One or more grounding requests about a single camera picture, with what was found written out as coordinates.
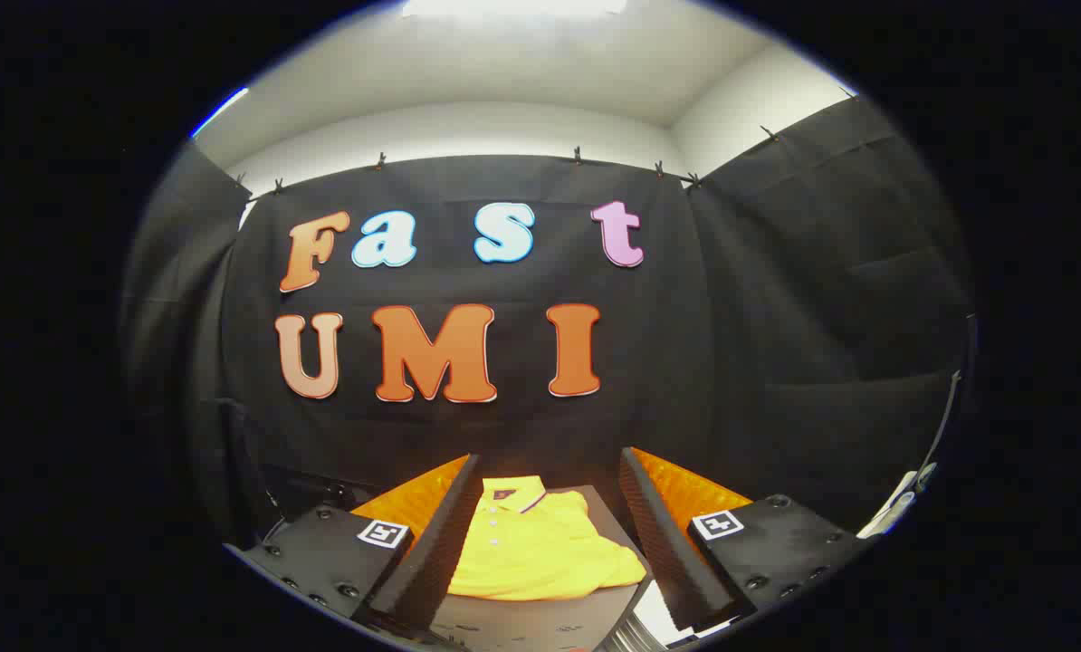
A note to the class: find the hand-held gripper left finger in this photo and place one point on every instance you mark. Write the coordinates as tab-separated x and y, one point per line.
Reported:
432	552

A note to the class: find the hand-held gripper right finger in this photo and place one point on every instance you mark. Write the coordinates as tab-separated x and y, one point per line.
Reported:
663	543

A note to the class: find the yellow polo shirt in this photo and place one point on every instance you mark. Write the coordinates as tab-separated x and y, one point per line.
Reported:
531	552

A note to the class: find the black backdrop cloth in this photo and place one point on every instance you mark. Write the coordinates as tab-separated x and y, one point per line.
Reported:
685	344

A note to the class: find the white panel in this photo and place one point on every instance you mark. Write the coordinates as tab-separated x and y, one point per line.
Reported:
894	507

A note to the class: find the ceiling light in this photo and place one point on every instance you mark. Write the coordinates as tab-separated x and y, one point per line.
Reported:
513	6

